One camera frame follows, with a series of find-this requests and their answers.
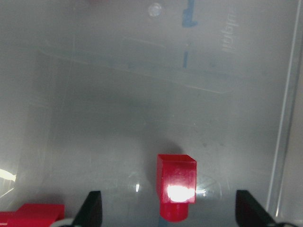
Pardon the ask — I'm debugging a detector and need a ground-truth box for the red block near latch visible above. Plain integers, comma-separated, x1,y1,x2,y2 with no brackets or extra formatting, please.
0,203,65,227

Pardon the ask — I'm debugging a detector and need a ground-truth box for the red block from tray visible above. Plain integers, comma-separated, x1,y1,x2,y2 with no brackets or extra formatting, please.
156,154,197,222

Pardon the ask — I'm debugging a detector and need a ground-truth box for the clear plastic storage box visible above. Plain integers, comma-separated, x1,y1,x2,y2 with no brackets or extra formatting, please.
0,0,303,227

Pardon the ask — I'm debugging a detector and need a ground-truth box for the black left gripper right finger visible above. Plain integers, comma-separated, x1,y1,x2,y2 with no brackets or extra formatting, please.
235,190,276,227

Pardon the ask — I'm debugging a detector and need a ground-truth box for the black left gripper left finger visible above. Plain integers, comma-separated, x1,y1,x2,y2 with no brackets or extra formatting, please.
71,191,103,227

